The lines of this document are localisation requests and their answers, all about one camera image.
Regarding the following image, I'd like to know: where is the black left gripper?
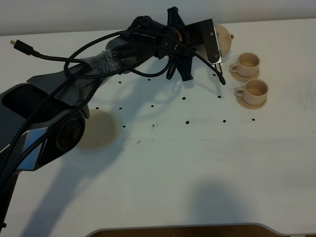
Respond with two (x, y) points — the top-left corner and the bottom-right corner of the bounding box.
(166, 6), (218, 81)

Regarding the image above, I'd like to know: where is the beige ceramic teapot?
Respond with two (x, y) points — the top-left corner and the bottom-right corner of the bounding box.
(198, 24), (235, 57)

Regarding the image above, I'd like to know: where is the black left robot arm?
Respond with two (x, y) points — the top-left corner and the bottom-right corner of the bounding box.
(0, 7), (225, 228)

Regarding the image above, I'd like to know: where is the beige teapot saucer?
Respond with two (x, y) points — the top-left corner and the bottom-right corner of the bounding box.
(77, 109), (121, 150)

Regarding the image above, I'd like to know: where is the far beige cup saucer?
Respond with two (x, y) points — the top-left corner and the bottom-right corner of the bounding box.
(230, 70), (260, 82)

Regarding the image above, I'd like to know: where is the beige cup saucer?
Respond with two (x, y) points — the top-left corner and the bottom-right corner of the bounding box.
(236, 96), (268, 110)
(230, 70), (260, 82)

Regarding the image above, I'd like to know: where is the far beige teacup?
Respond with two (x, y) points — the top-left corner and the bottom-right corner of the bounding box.
(229, 52), (260, 78)

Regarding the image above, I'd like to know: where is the beige teacup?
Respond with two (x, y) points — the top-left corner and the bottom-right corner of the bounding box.
(229, 52), (260, 78)
(234, 79), (269, 106)

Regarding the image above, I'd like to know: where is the near beige cup saucer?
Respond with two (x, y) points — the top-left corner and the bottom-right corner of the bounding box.
(236, 96), (268, 110)

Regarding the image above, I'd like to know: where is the near beige teacup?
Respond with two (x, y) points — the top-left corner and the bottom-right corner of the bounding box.
(234, 79), (269, 106)

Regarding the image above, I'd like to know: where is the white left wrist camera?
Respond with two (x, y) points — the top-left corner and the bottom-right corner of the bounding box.
(214, 24), (223, 65)

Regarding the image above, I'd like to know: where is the loose black plug cable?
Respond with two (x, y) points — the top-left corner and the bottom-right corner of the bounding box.
(9, 39), (178, 78)

